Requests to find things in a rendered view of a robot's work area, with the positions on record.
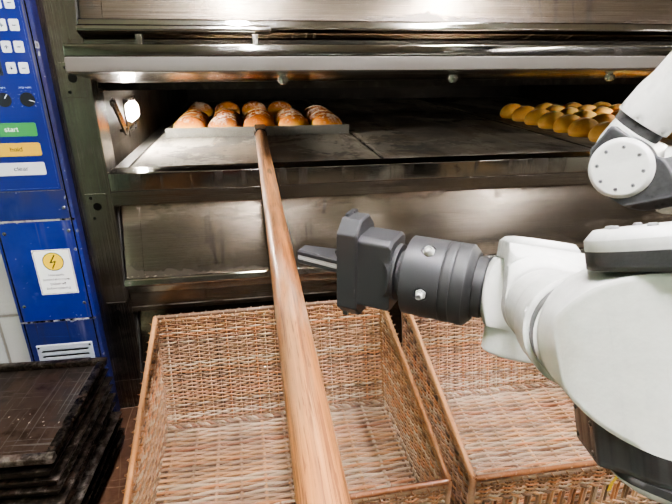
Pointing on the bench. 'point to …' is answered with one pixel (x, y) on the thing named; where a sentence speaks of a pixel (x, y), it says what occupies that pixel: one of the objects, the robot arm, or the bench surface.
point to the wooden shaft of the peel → (299, 360)
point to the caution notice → (55, 271)
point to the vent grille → (66, 351)
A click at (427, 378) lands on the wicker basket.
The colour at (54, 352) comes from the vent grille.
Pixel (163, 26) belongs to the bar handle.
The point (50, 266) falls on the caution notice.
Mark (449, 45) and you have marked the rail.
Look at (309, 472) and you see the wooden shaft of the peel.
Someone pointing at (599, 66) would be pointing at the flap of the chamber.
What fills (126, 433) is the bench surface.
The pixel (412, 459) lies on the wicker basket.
